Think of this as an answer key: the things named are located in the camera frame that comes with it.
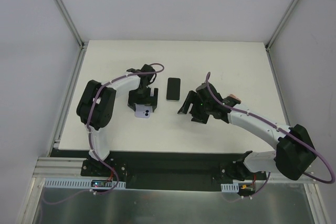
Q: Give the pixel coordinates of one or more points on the right aluminium frame post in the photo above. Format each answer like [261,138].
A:
[288,12]

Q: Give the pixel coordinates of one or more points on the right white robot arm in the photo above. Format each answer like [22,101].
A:
[292,147]

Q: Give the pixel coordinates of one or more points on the aluminium side rail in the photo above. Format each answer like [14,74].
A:
[281,99]
[60,123]

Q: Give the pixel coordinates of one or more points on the right aluminium side rail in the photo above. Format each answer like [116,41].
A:
[281,99]

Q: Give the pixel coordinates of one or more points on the black smartphone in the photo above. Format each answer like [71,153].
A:
[173,89]

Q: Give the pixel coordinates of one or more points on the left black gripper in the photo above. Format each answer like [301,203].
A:
[143,101]

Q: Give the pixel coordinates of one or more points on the right white cable duct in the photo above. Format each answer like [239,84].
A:
[230,188]

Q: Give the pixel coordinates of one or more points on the left white cable duct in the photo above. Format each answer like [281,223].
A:
[69,183]

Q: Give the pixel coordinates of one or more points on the front aluminium cross rail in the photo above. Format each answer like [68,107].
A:
[58,167]

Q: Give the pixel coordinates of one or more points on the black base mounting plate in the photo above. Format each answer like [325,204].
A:
[160,170]

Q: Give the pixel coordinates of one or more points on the pink phone case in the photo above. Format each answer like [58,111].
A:
[234,98]

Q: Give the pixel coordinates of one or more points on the aluminium frame post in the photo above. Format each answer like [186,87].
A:
[69,22]
[288,12]

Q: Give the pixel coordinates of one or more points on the left aluminium frame post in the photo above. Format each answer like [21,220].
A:
[69,22]

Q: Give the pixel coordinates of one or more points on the left aluminium side rail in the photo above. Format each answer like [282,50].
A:
[60,123]

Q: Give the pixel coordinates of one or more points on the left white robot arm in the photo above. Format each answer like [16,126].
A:
[96,104]

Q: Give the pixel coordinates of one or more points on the white cable duct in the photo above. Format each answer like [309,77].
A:
[230,188]
[69,183]

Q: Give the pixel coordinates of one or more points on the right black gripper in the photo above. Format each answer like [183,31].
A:
[196,107]

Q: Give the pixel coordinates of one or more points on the purple smartphone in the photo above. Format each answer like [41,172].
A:
[143,111]

